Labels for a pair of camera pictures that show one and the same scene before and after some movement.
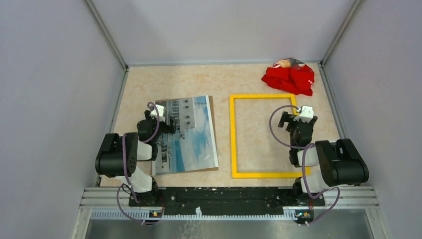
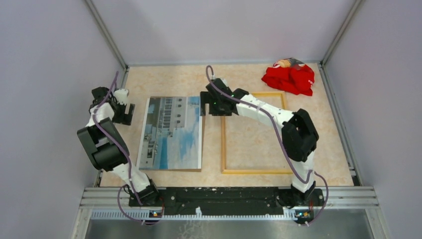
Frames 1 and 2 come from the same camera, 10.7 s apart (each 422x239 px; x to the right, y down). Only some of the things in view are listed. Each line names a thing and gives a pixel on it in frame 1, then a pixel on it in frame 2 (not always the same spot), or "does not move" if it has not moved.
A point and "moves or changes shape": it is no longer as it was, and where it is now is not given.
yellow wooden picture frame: [236, 175] → [241, 171]
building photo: [193, 148] moves or changes shape
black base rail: [220, 201] does not move
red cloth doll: [291, 75] does not move
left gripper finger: [172, 124] → [127, 118]
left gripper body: [163, 127] → [118, 112]
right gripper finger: [285, 117] → [205, 98]
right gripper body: [292, 125] → [217, 110]
